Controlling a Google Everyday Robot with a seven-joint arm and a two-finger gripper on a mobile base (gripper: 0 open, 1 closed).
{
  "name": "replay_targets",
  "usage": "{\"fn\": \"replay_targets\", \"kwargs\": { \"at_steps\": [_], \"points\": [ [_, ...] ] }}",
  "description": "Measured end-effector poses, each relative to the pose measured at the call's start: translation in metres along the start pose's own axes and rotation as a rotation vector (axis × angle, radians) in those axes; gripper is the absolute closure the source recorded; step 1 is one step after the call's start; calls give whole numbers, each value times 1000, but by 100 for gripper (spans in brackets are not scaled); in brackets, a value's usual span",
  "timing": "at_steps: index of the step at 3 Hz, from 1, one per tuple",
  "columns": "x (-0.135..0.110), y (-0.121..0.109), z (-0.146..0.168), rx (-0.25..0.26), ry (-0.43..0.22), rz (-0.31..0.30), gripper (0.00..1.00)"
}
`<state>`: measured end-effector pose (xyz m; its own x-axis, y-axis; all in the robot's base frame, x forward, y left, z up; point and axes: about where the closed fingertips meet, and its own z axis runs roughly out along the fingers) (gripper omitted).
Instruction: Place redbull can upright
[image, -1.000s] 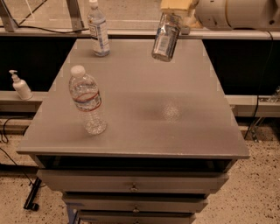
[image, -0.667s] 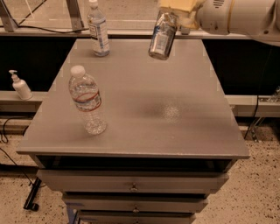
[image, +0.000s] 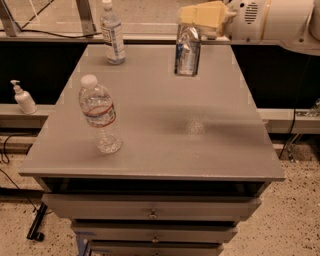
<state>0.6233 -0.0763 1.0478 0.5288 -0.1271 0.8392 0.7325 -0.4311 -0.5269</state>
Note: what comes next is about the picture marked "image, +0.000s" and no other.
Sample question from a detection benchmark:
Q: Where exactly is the black cable on ledge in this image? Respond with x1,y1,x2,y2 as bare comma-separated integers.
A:
19,29,103,39

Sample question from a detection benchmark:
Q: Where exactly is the bottom grey drawer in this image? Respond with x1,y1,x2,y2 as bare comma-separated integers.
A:
90,241,223,256

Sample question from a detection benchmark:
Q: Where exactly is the black cable at right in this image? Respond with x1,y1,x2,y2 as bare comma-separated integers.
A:
279,109,298,160

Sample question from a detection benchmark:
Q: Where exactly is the top grey drawer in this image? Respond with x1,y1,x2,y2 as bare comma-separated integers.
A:
42,194,261,221

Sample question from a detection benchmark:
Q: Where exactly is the silver blue redbull can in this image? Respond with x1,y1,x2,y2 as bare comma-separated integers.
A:
174,25,201,76

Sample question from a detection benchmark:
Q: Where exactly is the white pump lotion bottle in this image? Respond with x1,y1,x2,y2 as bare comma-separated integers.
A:
10,80,37,114

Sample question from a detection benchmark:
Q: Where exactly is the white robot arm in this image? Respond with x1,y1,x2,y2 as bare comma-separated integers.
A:
177,0,319,56

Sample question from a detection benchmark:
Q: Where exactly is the water bottle blue white label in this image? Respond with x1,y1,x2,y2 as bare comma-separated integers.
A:
100,0,126,65

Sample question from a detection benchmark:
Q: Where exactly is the black cable on floor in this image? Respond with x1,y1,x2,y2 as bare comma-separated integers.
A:
0,133,40,213

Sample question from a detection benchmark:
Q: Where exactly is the middle grey drawer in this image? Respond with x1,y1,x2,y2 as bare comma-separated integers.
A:
71,222,237,243

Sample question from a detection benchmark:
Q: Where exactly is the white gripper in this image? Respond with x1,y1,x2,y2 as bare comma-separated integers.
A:
177,0,271,43

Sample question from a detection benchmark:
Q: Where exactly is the grey drawer cabinet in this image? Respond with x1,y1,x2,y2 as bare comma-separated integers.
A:
19,44,287,256

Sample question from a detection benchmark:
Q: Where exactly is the grey drawer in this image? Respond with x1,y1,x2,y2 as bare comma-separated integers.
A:
42,194,261,221
71,222,237,243
90,241,223,256

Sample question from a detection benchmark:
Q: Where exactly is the clear water bottle red label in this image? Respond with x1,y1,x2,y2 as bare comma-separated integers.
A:
78,74,122,154

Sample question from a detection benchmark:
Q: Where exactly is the grey metal railing frame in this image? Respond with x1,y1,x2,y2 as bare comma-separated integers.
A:
0,0,320,46

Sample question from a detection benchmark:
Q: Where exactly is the black metal foot bracket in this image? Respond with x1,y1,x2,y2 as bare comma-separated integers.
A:
27,203,48,242

